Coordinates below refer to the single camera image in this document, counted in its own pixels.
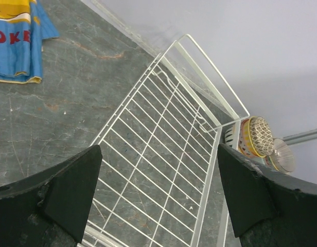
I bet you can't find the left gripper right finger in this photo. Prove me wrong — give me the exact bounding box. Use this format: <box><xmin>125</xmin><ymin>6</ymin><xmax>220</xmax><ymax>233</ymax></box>
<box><xmin>217</xmin><ymin>144</ymin><xmax>317</xmax><ymax>246</ymax></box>

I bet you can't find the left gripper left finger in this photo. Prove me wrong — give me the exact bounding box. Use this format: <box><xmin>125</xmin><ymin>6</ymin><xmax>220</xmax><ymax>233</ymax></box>
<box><xmin>0</xmin><ymin>145</ymin><xmax>102</xmax><ymax>246</ymax></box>

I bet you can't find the grey striped bowl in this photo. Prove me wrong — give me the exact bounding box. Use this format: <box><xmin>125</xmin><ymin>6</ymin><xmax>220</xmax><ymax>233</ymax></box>
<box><xmin>270</xmin><ymin>138</ymin><xmax>296</xmax><ymax>173</ymax></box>

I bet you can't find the yellow sun pattern bowl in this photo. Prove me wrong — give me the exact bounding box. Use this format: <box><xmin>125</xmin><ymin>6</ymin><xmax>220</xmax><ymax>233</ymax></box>
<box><xmin>238</xmin><ymin>117</ymin><xmax>266</xmax><ymax>158</ymax></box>

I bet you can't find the maroon tile pattern bowl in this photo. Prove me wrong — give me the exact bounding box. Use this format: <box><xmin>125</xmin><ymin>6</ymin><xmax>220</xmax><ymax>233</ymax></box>
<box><xmin>249</xmin><ymin>116</ymin><xmax>273</xmax><ymax>157</ymax></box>

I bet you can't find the white bowl teal leaf pattern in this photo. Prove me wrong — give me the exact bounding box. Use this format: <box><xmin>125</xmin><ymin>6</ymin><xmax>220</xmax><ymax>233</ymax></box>
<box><xmin>224</xmin><ymin>125</ymin><xmax>240</xmax><ymax>151</ymax></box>

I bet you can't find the white wire dish rack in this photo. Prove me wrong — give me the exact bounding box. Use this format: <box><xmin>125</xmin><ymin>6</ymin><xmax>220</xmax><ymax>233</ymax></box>
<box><xmin>81</xmin><ymin>34</ymin><xmax>250</xmax><ymax>246</ymax></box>

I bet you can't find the white bowl orange flower pattern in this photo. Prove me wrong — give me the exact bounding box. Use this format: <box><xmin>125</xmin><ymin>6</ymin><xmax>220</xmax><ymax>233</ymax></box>
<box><xmin>265</xmin><ymin>154</ymin><xmax>280</xmax><ymax>171</ymax></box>

